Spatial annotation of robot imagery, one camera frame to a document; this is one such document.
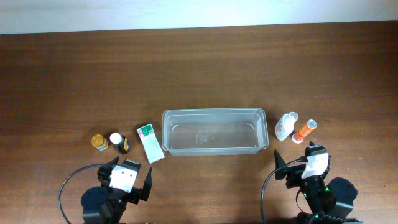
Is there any orange tube white cap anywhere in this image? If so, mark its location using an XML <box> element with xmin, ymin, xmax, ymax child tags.
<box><xmin>292</xmin><ymin>119</ymin><xmax>317</xmax><ymax>144</ymax></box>

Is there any dark syrup bottle white cap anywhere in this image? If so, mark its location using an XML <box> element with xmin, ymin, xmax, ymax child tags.
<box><xmin>109</xmin><ymin>133</ymin><xmax>129</xmax><ymax>154</ymax></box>

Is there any gold lid small jar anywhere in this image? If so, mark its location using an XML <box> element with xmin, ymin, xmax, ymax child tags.
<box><xmin>91</xmin><ymin>134</ymin><xmax>109</xmax><ymax>151</ymax></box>

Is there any white squeeze bottle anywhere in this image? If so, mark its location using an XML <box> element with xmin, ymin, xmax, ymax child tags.
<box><xmin>275</xmin><ymin>112</ymin><xmax>299</xmax><ymax>141</ymax></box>

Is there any white green medicine box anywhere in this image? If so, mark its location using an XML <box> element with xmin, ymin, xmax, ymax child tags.
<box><xmin>137</xmin><ymin>124</ymin><xmax>165</xmax><ymax>164</ymax></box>

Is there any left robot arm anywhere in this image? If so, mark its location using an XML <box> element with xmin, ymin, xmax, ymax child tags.
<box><xmin>81</xmin><ymin>157</ymin><xmax>152</xmax><ymax>224</ymax></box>

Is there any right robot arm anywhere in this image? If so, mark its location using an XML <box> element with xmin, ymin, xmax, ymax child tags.
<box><xmin>274</xmin><ymin>142</ymin><xmax>361</xmax><ymax>224</ymax></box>

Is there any clear plastic container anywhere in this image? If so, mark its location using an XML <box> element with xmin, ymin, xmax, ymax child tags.
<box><xmin>161</xmin><ymin>108</ymin><xmax>269</xmax><ymax>156</ymax></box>

